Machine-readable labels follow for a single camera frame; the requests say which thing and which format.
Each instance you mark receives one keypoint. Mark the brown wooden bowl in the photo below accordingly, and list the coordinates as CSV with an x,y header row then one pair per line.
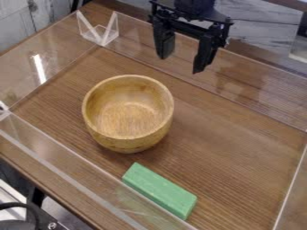
x,y
127,110

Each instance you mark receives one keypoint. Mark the clear acrylic corner bracket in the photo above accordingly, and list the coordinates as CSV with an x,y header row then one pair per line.
x,y
101,35

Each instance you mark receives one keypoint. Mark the green rectangular block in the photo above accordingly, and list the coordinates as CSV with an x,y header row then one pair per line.
x,y
160,190

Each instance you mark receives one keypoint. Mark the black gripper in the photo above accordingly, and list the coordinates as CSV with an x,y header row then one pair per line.
x,y
195,18

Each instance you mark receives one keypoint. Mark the clear acrylic front wall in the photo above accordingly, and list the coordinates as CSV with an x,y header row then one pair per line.
x,y
77,183

